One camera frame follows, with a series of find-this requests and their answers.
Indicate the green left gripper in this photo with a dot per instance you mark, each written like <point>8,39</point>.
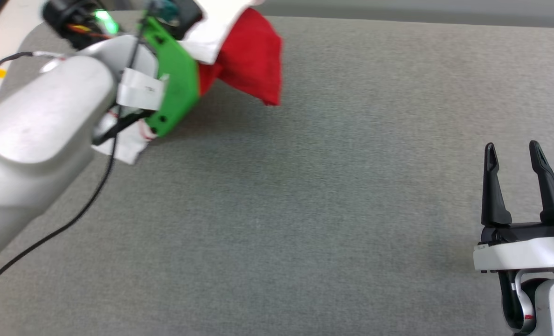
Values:
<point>179,84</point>

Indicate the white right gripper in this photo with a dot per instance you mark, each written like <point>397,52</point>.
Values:
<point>524,254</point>

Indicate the red white jersey garment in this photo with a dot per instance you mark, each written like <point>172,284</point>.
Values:
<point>249,60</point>

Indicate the black round left wrist plug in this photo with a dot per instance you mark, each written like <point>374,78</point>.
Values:
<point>67,18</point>

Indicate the grey fabric work surface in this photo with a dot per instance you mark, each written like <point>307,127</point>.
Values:
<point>305,210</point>

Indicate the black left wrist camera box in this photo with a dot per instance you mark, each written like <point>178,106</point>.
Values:
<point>186,18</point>

